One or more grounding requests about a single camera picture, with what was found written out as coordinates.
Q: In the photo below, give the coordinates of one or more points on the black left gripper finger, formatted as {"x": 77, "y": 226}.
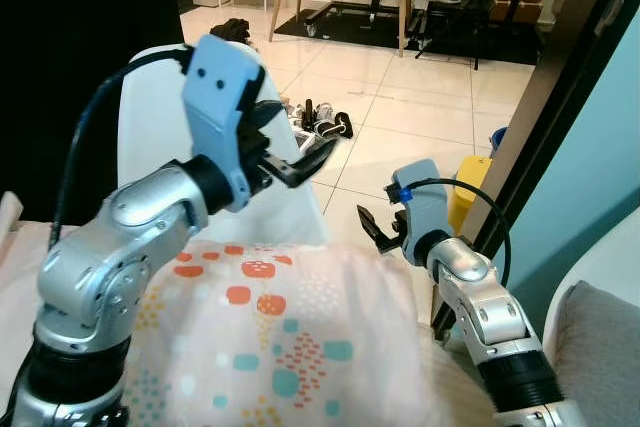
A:
{"x": 305, "y": 169}
{"x": 264, "y": 115}

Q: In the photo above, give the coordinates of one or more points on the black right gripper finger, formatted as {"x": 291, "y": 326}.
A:
{"x": 373, "y": 228}

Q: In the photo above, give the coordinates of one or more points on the pale pink pillow coloured dots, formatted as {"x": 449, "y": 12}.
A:
{"x": 300, "y": 317}

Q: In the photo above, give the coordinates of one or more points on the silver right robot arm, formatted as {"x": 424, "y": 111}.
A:
{"x": 490, "y": 317}

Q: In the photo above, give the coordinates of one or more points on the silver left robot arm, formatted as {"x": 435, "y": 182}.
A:
{"x": 100, "y": 267}

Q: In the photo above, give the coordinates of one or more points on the black office chair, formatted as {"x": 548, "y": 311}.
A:
{"x": 480, "y": 7}

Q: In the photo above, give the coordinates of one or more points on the small white box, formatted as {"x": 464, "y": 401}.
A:
{"x": 300, "y": 137}

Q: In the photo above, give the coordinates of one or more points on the black and white shoes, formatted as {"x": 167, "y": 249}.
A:
{"x": 330, "y": 124}

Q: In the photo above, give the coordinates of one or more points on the black bag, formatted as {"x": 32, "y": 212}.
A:
{"x": 232, "y": 32}

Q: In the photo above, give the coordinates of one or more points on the yellow plastic bin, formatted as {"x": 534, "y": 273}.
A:
{"x": 470, "y": 182}

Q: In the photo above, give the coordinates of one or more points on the small blue container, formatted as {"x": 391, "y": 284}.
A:
{"x": 498, "y": 137}

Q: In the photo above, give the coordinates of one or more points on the black floor mat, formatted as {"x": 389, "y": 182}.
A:
{"x": 380, "y": 32}

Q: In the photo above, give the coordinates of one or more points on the large black panel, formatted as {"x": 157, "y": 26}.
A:
{"x": 70, "y": 37}

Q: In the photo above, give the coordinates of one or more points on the grey square cushion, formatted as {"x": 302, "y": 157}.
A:
{"x": 600, "y": 357}

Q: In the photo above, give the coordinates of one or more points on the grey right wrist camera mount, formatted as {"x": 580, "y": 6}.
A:
{"x": 425, "y": 202}

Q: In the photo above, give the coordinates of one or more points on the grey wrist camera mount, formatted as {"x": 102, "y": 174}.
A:
{"x": 215, "y": 87}
{"x": 425, "y": 202}

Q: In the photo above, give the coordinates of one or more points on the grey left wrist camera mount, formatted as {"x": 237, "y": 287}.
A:
{"x": 215, "y": 87}

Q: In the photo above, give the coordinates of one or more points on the black door frame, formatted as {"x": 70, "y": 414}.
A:
{"x": 570, "y": 67}

